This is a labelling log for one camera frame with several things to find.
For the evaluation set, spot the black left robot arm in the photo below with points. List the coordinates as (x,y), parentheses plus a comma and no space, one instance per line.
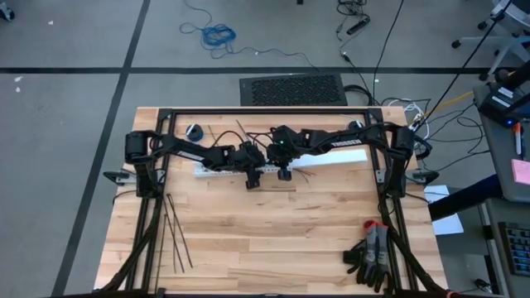
(186,151)

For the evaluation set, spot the marker pen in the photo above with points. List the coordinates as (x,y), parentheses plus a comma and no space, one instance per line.
(518,140)

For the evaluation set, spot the black power strip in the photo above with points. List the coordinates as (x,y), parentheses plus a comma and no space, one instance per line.
(358,26)

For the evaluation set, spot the dark blue bar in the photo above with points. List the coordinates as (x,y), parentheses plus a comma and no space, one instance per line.
(463,198)

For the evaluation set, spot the black floor mat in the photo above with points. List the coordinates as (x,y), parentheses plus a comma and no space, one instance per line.
(294,89)

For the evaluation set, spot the black keyboard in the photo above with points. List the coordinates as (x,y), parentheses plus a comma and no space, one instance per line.
(517,248)

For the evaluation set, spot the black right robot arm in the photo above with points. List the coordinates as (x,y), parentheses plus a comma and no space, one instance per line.
(352,138)

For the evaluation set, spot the grey work glove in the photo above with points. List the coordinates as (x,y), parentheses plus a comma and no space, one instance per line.
(379,248)
(358,265)

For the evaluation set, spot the grey office chair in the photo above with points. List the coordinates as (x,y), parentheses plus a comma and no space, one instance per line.
(513,41)

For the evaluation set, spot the black plug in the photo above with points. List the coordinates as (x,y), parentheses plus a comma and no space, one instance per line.
(482,284)

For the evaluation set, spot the pink sticky notes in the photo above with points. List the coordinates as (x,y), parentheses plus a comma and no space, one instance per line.
(521,171)

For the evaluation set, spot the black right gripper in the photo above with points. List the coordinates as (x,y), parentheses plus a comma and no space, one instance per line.
(285,149)

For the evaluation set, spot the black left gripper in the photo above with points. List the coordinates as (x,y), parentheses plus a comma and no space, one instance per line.
(246,159)

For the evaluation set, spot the black label printer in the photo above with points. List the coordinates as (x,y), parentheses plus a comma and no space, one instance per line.
(497,103)

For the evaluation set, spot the white paper sheet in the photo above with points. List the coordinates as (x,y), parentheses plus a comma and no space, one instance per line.
(449,225)

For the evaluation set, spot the black aluminium table frame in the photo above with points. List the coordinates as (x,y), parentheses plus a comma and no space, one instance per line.
(269,111)

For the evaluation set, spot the white duct cover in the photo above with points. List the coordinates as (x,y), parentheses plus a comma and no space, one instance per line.
(339,157)

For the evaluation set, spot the black chair caster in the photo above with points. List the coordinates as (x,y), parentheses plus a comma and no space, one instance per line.
(6,14)

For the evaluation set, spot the grey desk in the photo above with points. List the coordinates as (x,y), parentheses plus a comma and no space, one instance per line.
(492,248)
(497,165)

